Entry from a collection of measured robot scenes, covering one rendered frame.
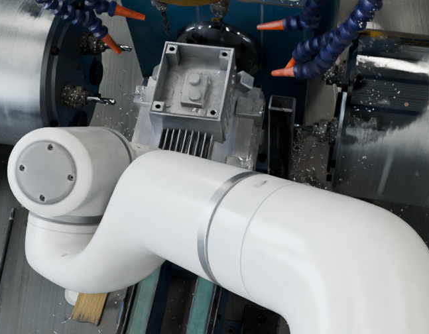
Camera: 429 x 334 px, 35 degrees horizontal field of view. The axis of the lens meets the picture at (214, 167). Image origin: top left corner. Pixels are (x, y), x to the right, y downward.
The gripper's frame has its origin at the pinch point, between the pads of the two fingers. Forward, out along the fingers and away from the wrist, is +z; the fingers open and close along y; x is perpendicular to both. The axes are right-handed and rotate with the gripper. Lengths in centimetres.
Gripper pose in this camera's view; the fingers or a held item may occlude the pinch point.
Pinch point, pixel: (138, 156)
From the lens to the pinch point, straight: 94.3
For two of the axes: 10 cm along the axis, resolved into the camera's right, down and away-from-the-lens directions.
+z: 1.6, -0.6, 9.9
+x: 1.3, -9.9, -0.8
